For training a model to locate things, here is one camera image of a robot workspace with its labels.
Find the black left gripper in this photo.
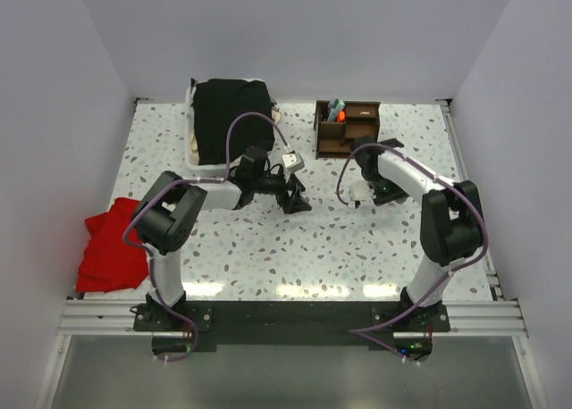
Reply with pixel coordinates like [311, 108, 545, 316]
[251, 169, 310, 214]

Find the light green highlighter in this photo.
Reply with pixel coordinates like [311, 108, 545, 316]
[327, 98, 345, 121]

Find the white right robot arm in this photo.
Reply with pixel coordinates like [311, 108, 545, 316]
[349, 137, 489, 331]

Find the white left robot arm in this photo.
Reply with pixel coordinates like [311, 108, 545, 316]
[122, 147, 312, 330]

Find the brown wooden desk organizer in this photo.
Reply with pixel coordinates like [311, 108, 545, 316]
[314, 100, 381, 159]

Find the white plastic basket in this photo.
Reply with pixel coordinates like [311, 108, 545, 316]
[184, 79, 279, 177]

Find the black cloth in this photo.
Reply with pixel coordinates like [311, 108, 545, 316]
[192, 79, 275, 165]

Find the red cloth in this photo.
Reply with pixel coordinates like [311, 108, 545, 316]
[76, 197, 148, 293]

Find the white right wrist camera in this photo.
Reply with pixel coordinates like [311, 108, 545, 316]
[349, 180, 374, 208]

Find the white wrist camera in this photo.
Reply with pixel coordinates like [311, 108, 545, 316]
[349, 180, 374, 208]
[282, 151, 305, 174]

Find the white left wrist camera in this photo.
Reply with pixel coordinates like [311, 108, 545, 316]
[282, 151, 305, 174]

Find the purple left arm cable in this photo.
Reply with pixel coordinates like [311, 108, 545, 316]
[122, 112, 299, 363]

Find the aluminium front rail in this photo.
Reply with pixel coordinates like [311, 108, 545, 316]
[56, 300, 528, 338]

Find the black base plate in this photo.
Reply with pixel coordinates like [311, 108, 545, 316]
[130, 299, 451, 358]

